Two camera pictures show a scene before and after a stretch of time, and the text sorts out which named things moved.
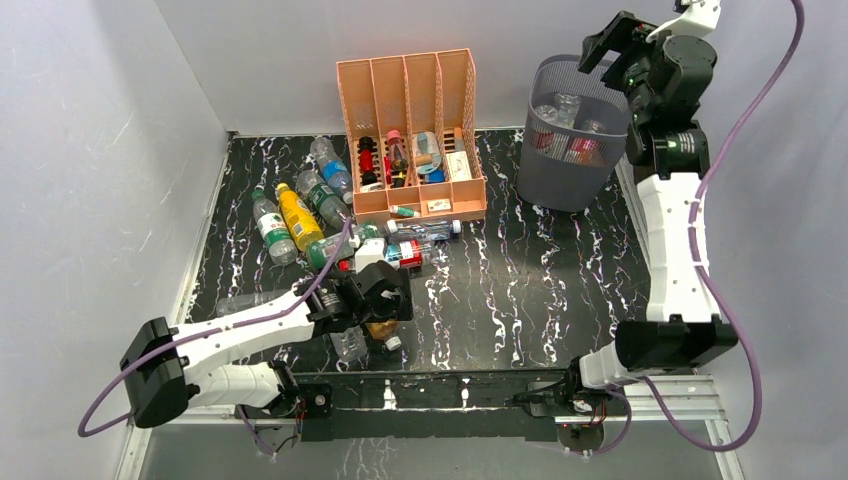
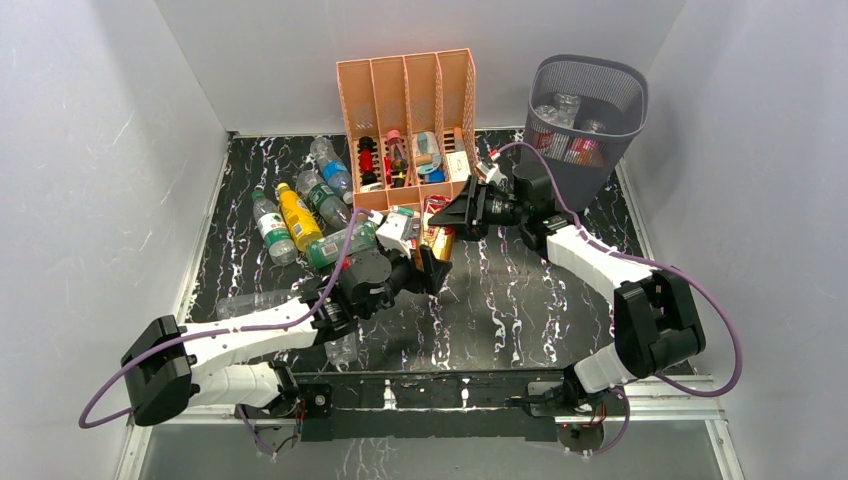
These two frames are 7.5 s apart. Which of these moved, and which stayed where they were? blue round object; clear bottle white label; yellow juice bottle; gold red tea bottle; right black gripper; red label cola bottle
Moved: gold red tea bottle; right black gripper
Stayed: red label cola bottle; yellow juice bottle; clear bottle white label; blue round object
